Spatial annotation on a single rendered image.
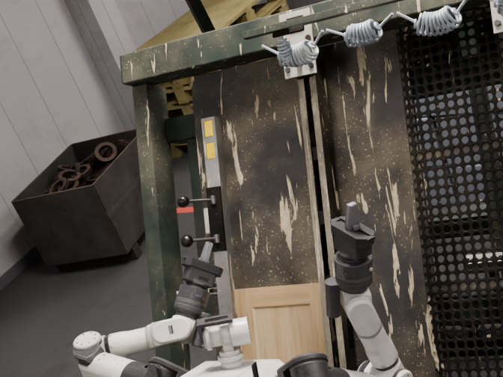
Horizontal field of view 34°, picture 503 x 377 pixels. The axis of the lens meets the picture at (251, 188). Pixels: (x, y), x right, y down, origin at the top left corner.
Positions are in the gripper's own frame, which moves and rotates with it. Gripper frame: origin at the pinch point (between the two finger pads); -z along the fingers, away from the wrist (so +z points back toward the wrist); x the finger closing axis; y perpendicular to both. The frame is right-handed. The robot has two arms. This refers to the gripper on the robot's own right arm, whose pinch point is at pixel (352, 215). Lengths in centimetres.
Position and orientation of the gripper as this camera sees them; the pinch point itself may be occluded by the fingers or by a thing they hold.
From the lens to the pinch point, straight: 189.8
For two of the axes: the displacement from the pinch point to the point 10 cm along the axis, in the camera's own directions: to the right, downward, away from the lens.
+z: 0.8, 8.9, 4.5
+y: 8.2, -3.1, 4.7
